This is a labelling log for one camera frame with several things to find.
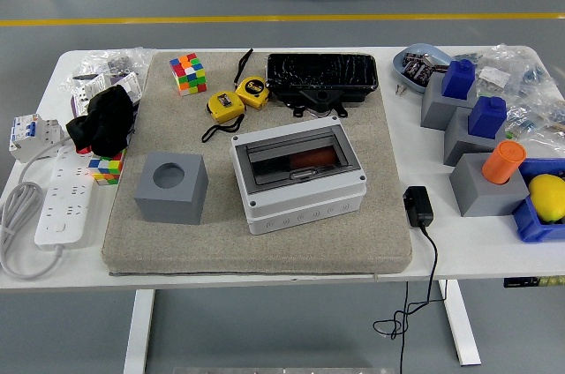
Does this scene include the yellow tape measure 5m label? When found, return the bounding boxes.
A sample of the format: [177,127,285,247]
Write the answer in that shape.
[232,48,270,108]

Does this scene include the black adapter cord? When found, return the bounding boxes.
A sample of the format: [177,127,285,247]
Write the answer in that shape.
[373,223,441,374]

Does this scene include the clear bag of screws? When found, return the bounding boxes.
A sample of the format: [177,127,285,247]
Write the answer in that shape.
[72,47,154,84]

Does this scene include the pale blue dish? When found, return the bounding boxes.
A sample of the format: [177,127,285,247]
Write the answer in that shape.
[391,42,456,95]

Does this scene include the white power strip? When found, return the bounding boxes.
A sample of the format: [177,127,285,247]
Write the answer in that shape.
[34,146,96,251]

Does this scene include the black cloth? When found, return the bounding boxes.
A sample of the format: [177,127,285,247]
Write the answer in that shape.
[64,85,137,158]

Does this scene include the small colourful puzzle cube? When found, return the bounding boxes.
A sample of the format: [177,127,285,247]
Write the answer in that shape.
[87,148,127,187]

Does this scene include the black plastic bracket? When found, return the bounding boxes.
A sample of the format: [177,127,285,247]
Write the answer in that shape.
[290,89,350,120]

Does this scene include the grey-brown mat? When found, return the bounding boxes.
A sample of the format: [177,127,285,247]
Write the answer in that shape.
[101,50,414,277]

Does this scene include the dark circuit modules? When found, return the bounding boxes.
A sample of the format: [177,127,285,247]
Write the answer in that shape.
[401,51,449,84]

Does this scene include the black power adapter plug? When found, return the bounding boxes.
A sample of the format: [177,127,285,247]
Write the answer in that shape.
[403,185,435,228]

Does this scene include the orange cylinder battery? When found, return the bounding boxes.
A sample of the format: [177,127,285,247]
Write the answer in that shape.
[289,149,339,170]
[480,139,528,185]

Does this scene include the yellow tape measure grey label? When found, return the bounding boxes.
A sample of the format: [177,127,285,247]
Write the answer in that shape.
[200,90,246,144]

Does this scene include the clear bags of small parts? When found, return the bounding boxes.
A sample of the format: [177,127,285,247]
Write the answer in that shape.
[454,41,565,146]

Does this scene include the blue plastic block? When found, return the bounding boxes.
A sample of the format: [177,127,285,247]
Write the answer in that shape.
[441,59,477,100]
[466,95,508,139]

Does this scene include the yellow lemon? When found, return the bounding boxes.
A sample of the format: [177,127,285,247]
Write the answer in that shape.
[528,173,565,224]

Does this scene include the white table leg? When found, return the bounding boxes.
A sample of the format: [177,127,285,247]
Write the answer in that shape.
[438,279,482,367]
[123,288,155,374]

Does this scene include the large colourful puzzle cube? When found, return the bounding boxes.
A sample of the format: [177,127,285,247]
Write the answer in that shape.
[169,53,207,96]

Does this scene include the white circuit breaker blue switches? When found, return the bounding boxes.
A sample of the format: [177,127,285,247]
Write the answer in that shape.
[7,112,63,163]

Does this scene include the blue storage bin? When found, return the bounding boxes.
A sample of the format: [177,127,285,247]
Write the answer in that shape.
[510,157,565,243]

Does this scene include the black plastic tray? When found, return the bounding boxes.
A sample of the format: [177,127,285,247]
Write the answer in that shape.
[264,52,380,104]

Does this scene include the grey holder block square hole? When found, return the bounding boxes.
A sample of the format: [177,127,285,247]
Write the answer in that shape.
[419,70,480,131]
[442,107,509,168]

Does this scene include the grey holder block round hole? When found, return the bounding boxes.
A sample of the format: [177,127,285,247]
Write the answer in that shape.
[133,152,209,226]
[448,152,531,218]

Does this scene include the white breaker with purple label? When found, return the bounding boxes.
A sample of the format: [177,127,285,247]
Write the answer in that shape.
[70,71,143,117]

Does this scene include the black table control panel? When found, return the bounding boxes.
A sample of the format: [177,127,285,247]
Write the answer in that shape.
[502,275,565,289]

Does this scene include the grey junction box smoked lid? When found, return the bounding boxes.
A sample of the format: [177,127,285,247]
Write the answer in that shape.
[229,116,368,236]

